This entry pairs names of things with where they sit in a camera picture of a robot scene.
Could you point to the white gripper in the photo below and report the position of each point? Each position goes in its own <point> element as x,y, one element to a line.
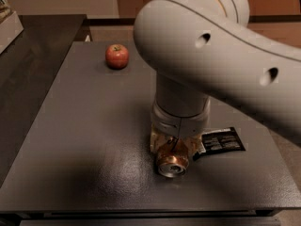
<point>179,125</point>

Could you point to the orange soda can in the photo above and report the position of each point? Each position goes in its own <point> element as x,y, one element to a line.
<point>172,159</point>

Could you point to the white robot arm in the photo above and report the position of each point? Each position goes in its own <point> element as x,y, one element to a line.
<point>202,49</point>

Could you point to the black snack packet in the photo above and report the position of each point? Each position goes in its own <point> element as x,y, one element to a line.
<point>219,141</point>

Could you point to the red apple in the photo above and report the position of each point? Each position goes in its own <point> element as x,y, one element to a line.
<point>116,56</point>

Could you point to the dark side counter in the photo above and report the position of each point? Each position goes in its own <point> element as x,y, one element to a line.
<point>27,70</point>

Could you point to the white box on counter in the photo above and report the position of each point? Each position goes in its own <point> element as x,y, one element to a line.
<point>10,25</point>

